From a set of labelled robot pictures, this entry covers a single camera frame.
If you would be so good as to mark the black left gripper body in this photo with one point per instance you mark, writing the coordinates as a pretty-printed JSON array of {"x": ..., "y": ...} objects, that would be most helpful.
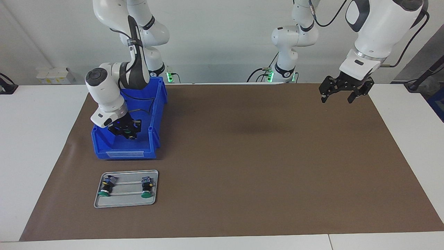
[{"x": 353, "y": 83}]

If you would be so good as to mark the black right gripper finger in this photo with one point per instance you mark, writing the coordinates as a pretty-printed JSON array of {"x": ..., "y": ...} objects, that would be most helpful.
[
  {"x": 119, "y": 135},
  {"x": 137, "y": 125}
]

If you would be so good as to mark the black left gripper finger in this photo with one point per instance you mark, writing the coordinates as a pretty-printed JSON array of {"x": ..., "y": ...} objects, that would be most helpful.
[
  {"x": 329, "y": 86},
  {"x": 366, "y": 90}
]

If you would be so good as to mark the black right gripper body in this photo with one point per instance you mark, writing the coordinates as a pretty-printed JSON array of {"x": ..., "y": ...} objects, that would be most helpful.
[{"x": 121, "y": 125}]

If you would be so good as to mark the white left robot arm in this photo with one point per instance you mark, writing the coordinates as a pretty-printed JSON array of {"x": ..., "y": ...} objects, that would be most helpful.
[{"x": 378, "y": 31}]

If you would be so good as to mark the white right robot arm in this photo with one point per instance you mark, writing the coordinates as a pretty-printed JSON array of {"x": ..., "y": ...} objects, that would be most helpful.
[{"x": 104, "y": 86}]

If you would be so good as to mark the green button with blue block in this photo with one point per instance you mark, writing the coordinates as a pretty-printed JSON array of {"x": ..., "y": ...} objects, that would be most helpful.
[{"x": 107, "y": 186}]

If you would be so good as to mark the green button with white block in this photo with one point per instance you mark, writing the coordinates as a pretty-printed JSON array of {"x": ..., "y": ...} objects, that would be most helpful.
[{"x": 146, "y": 187}]

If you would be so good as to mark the blue plastic storage bin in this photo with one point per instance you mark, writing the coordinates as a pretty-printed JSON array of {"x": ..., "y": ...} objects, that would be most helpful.
[{"x": 156, "y": 114}]

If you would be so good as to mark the black stand pole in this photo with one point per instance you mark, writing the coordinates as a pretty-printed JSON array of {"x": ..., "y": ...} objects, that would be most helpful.
[{"x": 426, "y": 73}]

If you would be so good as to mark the grey metal tray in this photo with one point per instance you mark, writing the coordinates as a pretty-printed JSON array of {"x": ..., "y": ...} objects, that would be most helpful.
[{"x": 126, "y": 201}]

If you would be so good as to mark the blue box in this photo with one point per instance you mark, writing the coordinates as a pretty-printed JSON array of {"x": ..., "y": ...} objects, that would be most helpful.
[{"x": 437, "y": 104}]

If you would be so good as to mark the white power strip box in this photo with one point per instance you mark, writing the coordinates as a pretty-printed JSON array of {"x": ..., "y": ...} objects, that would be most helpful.
[{"x": 53, "y": 75}]

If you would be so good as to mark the black clamp base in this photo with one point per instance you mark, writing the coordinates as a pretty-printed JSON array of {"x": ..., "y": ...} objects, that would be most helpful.
[{"x": 7, "y": 88}]

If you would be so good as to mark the brown table mat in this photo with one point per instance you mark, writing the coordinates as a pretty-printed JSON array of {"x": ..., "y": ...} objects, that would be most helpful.
[{"x": 260, "y": 191}]

